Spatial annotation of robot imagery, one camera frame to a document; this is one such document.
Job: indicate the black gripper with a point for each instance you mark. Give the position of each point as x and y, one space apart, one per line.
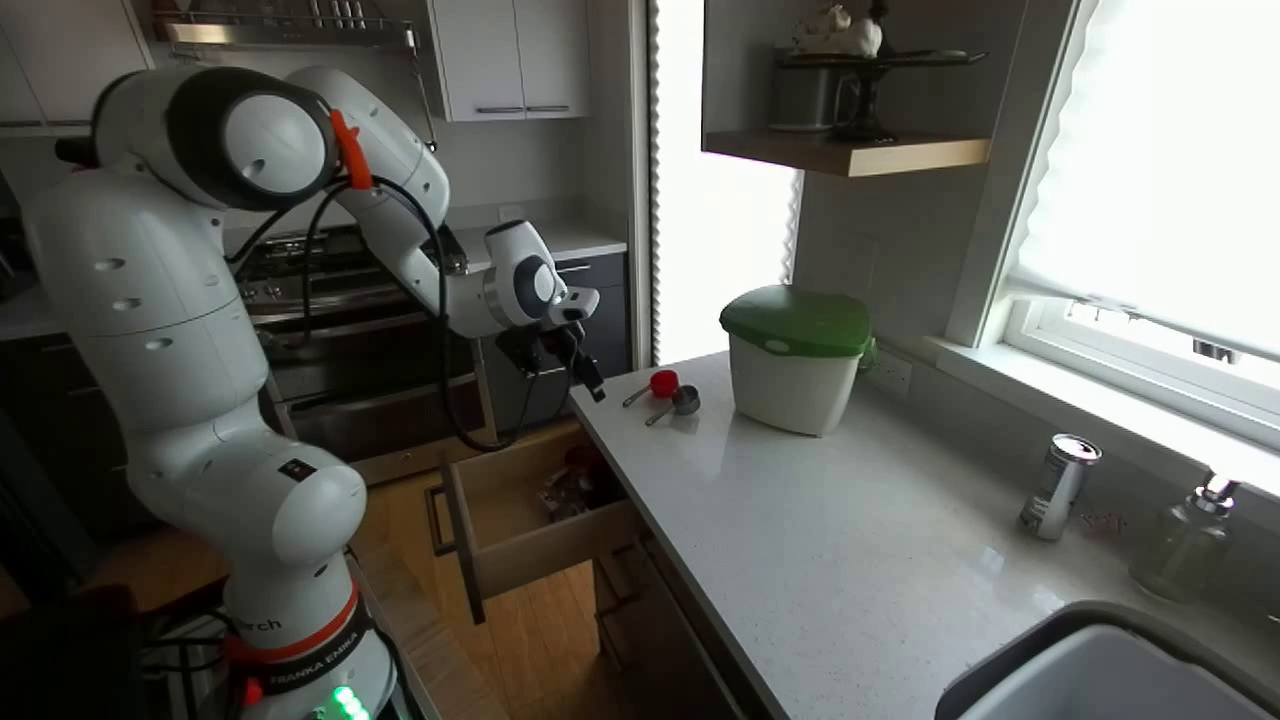
533 346

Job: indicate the pink and silver measuring spoon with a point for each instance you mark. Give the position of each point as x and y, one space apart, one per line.
662 387

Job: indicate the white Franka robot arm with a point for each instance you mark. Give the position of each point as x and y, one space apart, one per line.
145 307

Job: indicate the dark lower kitchen cabinets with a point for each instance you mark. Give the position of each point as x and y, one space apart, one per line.
601 307

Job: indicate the grey measuring spoon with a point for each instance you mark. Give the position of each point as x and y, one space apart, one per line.
686 402

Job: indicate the wooden kitchen drawer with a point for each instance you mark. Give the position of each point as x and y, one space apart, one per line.
533 535

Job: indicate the glass door with blind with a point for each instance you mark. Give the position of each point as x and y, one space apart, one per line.
715 201

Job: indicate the white bin with green lid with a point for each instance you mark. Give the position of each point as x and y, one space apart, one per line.
799 373

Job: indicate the steel oven range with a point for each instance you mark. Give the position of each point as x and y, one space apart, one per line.
362 365

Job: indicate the white upper cabinet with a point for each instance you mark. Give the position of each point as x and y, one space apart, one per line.
507 55

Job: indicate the black tiered stand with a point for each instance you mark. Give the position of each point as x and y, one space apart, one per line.
867 83

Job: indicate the white teapot figure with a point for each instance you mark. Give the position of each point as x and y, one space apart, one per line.
843 24

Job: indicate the steel range hood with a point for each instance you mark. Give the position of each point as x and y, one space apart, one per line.
283 22

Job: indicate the chrome cylinder fixture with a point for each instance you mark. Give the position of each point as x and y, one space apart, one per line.
1062 480

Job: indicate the white sink basin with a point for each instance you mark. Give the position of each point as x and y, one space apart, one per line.
1104 675

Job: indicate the white pleated window blind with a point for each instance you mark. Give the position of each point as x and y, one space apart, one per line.
1172 163

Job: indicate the glass soap pump dispenser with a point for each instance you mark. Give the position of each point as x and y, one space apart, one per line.
1187 543

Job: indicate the window latch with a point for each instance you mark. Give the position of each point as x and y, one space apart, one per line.
1214 349

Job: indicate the wooden wall shelf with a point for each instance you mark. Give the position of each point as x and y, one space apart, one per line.
853 152

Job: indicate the white window frame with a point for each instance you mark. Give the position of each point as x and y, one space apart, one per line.
1146 365

